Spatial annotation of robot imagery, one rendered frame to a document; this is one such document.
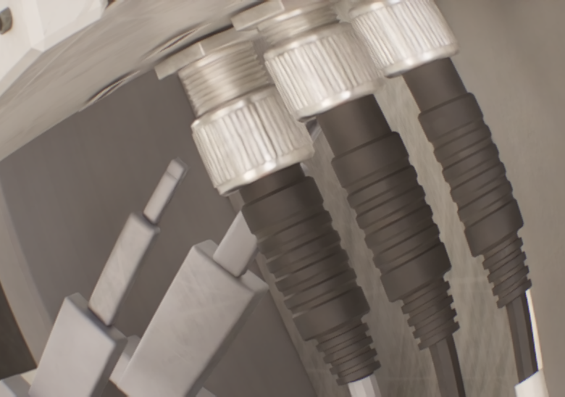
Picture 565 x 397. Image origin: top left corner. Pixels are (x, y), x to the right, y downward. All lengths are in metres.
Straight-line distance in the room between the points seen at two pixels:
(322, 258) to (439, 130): 0.07
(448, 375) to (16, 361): 1.00
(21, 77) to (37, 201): 0.25
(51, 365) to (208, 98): 0.05
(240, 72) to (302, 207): 0.02
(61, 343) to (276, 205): 0.04
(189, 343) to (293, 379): 0.07
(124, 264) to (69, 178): 0.11
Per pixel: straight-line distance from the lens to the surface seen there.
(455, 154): 0.59
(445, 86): 0.59
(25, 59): 0.49
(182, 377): 0.70
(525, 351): 0.59
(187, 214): 0.76
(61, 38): 0.48
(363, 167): 0.62
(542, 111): 0.63
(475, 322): 0.69
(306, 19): 0.62
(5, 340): 1.62
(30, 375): 1.61
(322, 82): 0.62
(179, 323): 0.70
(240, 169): 0.65
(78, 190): 0.75
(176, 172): 0.64
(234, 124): 0.65
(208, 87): 0.65
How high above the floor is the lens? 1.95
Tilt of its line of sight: 42 degrees down
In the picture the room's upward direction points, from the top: 3 degrees counter-clockwise
